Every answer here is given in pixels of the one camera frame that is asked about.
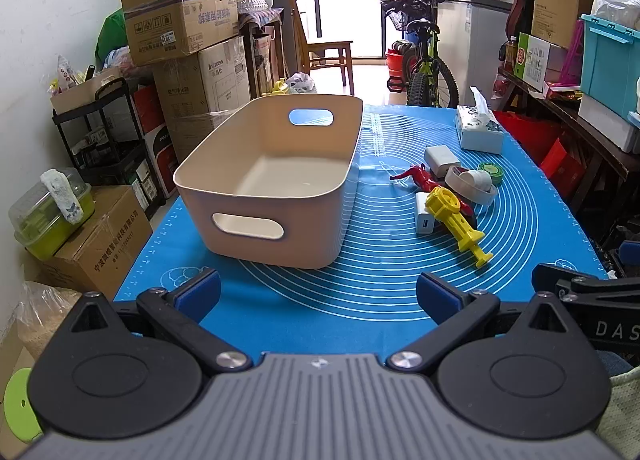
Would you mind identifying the green black bicycle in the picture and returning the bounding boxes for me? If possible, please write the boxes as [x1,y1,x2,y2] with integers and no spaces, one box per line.
[367,0,460,109]

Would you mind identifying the pale printed cardboard box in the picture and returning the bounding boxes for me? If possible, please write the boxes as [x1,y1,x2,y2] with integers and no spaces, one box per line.
[152,35,251,117]

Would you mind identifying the beige plastic basket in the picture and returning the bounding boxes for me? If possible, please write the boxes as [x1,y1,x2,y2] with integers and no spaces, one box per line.
[173,93,364,270]

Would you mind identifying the blue silicone baking mat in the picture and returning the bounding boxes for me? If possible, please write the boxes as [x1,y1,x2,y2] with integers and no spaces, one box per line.
[114,104,612,362]

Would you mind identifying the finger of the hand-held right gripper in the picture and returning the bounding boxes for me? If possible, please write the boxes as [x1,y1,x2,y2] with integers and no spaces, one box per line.
[531,263,612,303]

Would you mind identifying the white foam box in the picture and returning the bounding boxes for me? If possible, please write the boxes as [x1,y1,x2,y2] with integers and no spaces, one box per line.
[578,95,640,154]

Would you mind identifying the dark wooden side table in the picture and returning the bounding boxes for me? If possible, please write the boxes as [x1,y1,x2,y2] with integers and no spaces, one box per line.
[497,67,640,241]

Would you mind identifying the light green cloth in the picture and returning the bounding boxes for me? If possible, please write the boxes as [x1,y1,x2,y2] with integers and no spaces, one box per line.
[594,367,640,460]

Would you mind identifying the purple plastic rack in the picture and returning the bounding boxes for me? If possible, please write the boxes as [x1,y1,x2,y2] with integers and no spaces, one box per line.
[557,20,586,84]

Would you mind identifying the clear tape roll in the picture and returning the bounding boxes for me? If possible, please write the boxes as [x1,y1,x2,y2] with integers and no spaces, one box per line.
[444,165,499,205]

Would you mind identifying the red gift boxes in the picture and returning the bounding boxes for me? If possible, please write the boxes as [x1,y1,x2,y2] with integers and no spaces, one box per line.
[492,110,587,197]

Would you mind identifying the teal storage crate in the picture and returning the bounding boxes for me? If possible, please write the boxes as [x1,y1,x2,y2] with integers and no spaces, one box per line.
[579,14,640,119]

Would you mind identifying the green white carton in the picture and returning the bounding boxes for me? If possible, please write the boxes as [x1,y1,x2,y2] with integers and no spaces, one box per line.
[513,32,569,92]

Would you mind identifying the white chest freezer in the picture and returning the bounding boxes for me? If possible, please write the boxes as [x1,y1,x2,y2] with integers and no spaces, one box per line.
[437,0,514,109]

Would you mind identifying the clear bag of grain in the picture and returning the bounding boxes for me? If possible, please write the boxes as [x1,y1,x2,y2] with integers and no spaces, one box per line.
[14,279,84,362]

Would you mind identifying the green plastic bag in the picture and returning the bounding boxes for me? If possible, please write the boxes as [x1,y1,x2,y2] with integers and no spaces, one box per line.
[94,10,129,69]

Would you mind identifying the black shelf cart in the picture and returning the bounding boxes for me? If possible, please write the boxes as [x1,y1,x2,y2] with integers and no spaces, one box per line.
[52,77,167,202]

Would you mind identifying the taped brown cardboard box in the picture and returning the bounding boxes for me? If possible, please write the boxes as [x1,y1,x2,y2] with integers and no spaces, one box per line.
[39,185,154,299]

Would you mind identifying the green round lid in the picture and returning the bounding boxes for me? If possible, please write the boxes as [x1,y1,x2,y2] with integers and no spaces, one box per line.
[3,368,44,442]

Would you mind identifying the small white plastic bag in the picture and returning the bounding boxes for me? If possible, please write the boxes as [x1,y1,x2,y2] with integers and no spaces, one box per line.
[287,72,317,94]

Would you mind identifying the white round cap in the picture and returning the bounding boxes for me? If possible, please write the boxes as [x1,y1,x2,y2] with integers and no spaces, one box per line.
[458,169,494,194]

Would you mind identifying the green round tin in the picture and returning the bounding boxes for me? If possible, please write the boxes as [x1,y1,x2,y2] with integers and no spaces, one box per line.
[477,161,504,186]

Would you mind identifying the red bucket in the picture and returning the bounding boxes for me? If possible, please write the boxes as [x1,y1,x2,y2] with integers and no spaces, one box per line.
[384,49,409,76]

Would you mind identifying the large white power adapter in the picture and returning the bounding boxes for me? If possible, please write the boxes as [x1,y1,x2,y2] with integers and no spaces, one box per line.
[424,145,462,176]

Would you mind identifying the wooden chair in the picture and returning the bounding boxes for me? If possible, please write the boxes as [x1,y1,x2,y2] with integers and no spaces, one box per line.
[286,0,356,96]

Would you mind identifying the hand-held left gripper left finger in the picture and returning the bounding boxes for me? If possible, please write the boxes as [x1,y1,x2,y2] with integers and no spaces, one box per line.
[67,267,253,375]

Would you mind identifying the open brown cardboard box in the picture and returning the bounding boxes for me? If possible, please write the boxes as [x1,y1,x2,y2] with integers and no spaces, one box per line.
[118,0,240,68]

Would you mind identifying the small white charger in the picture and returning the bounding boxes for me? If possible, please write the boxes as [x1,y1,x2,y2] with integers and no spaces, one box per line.
[414,191,439,235]

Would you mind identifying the yellow plastic toy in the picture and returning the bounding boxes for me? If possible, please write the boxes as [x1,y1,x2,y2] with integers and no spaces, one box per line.
[425,186,495,269]

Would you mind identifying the cluttered wooden cabinet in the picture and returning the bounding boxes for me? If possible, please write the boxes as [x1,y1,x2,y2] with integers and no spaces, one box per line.
[238,7,286,99]

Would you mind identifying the printed tissue box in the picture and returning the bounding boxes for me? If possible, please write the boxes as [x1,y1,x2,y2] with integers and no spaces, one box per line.
[454,86,505,155]

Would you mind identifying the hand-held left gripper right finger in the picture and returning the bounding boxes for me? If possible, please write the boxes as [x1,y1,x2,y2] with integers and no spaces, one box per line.
[387,271,583,372]

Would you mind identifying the green lidded container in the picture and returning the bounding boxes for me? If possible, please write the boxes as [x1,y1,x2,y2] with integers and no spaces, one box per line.
[8,167,96,261]

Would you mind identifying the red plastic toy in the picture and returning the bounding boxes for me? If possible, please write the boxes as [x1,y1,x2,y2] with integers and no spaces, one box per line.
[390,163,477,220]

